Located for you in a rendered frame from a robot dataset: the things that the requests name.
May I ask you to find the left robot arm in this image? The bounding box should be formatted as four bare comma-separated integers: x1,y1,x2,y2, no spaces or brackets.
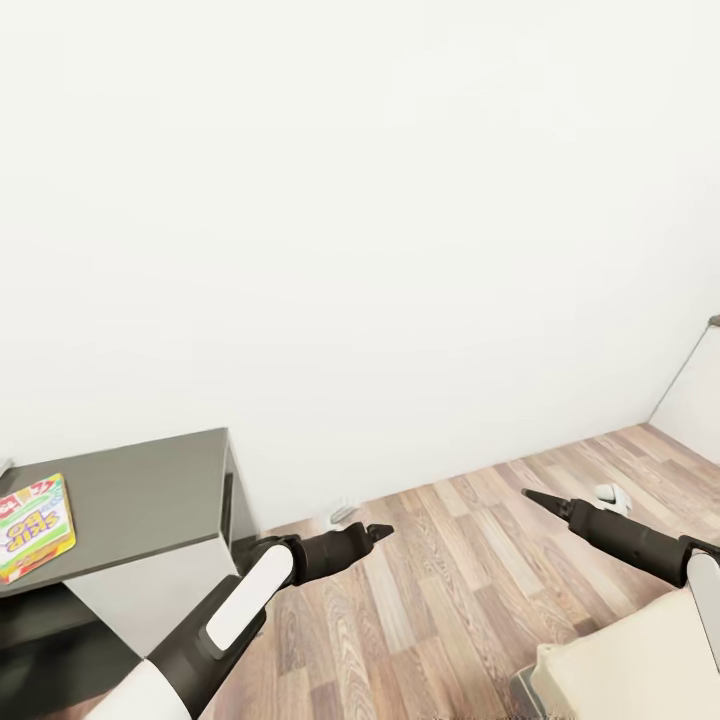
83,493,394,720

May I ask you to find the board game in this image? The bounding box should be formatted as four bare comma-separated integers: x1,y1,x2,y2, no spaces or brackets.
0,474,75,584

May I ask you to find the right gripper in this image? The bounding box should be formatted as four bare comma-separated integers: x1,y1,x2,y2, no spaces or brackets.
523,489,650,569

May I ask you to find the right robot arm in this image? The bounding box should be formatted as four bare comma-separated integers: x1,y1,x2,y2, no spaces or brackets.
523,483,720,675

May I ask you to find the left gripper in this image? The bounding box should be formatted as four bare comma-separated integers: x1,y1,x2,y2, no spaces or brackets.
315,521,394,577

